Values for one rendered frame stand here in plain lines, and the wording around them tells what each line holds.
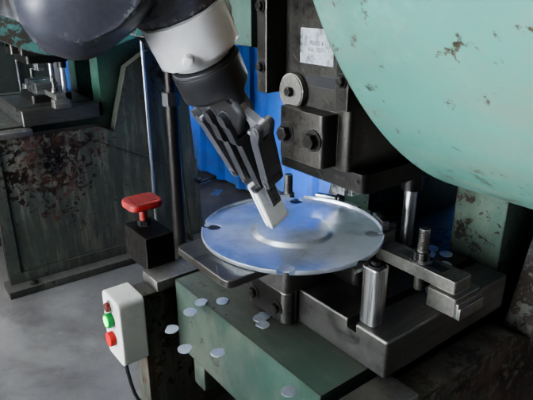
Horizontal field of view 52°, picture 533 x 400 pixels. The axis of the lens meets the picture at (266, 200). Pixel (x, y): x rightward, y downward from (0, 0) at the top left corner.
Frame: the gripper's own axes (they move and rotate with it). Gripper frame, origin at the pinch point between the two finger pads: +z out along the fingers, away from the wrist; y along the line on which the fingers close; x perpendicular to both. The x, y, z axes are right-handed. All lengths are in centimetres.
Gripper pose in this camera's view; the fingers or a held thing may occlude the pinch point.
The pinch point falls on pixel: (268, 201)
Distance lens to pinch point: 68.7
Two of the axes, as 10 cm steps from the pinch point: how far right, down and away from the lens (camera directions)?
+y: 6.5, 2.8, -7.1
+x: 6.8, -6.2, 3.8
